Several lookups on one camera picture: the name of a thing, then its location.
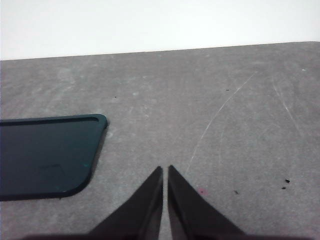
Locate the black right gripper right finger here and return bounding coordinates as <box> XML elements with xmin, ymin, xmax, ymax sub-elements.
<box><xmin>167</xmin><ymin>164</ymin><xmax>249</xmax><ymax>237</ymax></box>

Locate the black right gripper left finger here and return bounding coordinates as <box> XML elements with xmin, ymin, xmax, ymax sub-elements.
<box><xmin>87</xmin><ymin>166</ymin><xmax>164</xmax><ymax>237</ymax></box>

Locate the dark teal rectangular tray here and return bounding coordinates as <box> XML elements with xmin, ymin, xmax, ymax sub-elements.
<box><xmin>0</xmin><ymin>113</ymin><xmax>109</xmax><ymax>201</ymax></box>

